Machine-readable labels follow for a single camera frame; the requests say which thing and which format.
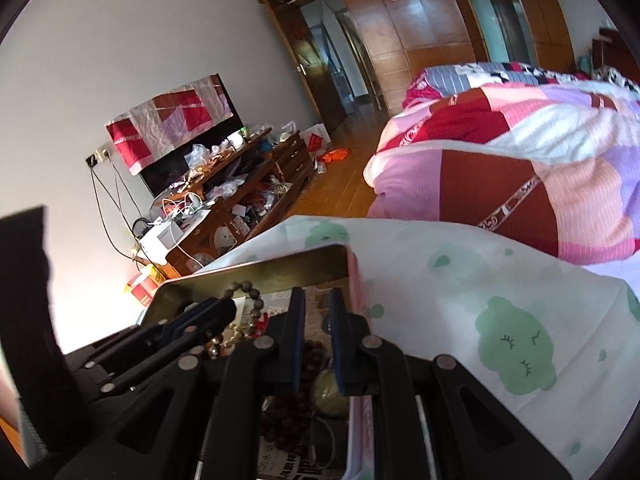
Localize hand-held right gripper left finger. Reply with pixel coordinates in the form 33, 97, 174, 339
52, 287, 307, 480

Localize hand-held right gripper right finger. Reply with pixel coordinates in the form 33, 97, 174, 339
327, 287, 571, 480

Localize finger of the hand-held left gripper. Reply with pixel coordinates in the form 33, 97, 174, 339
75, 297, 237, 367
100, 327, 226, 397

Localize dark bead bracelet red knot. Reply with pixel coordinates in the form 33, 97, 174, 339
207, 280, 273, 358

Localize pink tin box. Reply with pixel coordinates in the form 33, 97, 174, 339
137, 244, 381, 480

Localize yellow red carton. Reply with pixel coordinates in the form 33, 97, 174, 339
124, 265, 166, 308

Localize white box appliance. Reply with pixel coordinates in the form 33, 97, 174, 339
137, 222, 186, 263

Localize white sheet green print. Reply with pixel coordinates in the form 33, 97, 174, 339
200, 215, 640, 480

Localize black television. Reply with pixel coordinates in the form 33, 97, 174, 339
137, 77, 246, 198

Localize wooden television cabinet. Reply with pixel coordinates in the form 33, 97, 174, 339
150, 127, 318, 281

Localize television with red cloth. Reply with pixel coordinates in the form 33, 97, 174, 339
105, 74, 236, 177

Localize white paper bag red print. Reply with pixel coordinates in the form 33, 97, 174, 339
299, 124, 331, 157

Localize pink patchwork quilt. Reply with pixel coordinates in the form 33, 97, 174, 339
362, 62, 640, 266

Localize dark wooden door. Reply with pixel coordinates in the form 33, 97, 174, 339
267, 0, 391, 136

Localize wooden wardrobe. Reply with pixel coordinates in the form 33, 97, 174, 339
245, 0, 576, 116

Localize glass wardrobe door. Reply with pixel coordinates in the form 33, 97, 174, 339
457, 0, 538, 63

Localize dark wooden headboard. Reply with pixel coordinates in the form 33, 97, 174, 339
592, 27, 640, 86

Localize brown bead bracelet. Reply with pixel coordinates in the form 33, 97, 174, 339
260, 340, 326, 456

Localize hanging cables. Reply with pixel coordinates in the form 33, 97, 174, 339
90, 160, 156, 261

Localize white charging cables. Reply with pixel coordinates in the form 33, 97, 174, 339
152, 192, 216, 223

